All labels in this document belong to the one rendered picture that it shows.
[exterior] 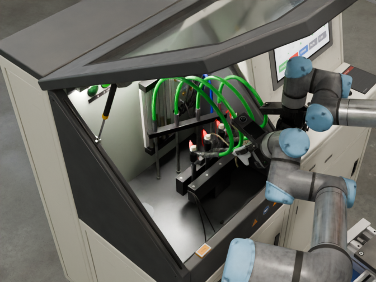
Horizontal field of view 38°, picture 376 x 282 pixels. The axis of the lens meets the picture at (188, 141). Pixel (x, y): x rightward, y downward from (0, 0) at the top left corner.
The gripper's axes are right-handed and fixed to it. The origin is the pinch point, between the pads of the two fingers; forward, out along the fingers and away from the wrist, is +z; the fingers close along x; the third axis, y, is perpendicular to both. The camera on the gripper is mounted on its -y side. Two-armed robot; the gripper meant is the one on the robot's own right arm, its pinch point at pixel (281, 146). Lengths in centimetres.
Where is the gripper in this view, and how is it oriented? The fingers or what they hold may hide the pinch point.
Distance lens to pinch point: 185.9
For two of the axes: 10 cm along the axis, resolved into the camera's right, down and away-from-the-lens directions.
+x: 6.7, -5.1, 5.3
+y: 7.4, 4.5, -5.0
